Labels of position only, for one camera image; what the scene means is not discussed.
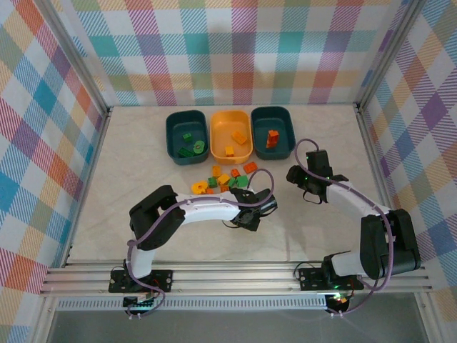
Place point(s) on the dark green lego brick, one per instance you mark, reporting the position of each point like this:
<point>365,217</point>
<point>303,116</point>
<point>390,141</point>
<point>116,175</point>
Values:
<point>197,146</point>

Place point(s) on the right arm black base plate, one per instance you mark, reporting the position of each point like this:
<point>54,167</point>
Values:
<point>310,278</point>

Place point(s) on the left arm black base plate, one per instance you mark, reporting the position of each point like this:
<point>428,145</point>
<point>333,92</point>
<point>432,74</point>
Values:
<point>162,280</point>

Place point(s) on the yellow plastic container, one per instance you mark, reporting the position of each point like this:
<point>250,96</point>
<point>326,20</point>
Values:
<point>225,132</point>

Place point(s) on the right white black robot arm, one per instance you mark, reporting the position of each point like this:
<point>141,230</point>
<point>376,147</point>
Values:
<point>385,243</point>

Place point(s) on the aluminium frame leg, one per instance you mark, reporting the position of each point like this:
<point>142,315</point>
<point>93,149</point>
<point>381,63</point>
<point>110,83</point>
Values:
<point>428,318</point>
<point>44,321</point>

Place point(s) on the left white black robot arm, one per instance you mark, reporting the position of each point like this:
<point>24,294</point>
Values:
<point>207,211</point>

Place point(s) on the aluminium side rail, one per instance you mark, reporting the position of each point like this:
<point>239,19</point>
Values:
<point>101,139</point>
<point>367,143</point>

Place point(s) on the dark teal plastic container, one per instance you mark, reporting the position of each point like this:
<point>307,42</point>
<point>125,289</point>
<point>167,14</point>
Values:
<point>178,128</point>
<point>285,132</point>

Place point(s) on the orange sloped lego brick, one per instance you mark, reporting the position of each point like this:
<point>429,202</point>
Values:
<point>273,138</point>

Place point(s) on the aluminium frame post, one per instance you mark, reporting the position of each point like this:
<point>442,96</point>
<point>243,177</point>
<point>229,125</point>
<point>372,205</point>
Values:
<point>389,53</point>
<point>76,60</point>

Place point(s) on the yellow round lego piece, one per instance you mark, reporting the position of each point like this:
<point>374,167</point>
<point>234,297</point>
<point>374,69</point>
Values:
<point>199,187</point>

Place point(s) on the long green lego brick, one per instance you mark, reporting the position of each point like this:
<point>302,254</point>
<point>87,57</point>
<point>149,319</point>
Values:
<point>185,151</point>

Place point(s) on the long yellow lego brick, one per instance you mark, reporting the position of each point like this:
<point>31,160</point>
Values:
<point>238,137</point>

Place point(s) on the long aluminium base rail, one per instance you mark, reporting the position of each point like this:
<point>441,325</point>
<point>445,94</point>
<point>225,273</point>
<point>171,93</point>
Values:
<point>232,278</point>

